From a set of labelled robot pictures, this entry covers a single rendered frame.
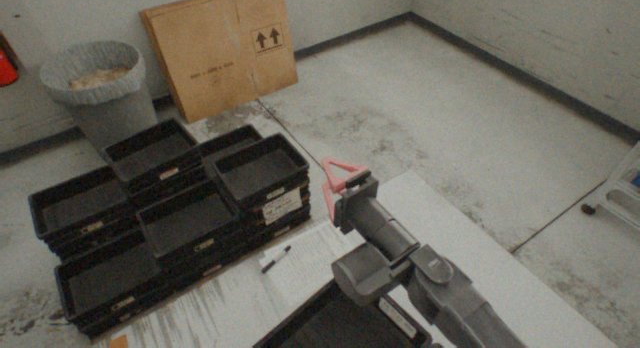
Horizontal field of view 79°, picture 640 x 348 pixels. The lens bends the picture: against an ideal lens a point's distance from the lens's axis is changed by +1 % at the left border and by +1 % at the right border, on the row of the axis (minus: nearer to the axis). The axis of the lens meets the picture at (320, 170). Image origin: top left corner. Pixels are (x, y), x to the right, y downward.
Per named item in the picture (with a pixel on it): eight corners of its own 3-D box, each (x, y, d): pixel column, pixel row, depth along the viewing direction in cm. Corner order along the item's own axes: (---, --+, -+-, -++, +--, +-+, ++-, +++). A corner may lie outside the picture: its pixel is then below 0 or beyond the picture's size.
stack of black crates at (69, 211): (134, 202, 229) (112, 162, 204) (151, 237, 212) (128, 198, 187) (61, 234, 214) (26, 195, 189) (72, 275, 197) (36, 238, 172)
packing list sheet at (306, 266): (329, 215, 154) (329, 214, 153) (366, 257, 141) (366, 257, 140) (256, 256, 141) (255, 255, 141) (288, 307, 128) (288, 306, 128)
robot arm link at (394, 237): (421, 261, 58) (429, 241, 54) (387, 286, 56) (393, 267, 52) (390, 230, 62) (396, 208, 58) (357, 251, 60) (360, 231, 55)
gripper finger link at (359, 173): (308, 186, 67) (341, 223, 62) (307, 157, 62) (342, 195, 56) (339, 169, 70) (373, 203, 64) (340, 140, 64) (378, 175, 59)
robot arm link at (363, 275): (442, 301, 56) (458, 273, 50) (382, 349, 52) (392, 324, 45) (387, 242, 63) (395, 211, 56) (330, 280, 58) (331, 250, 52)
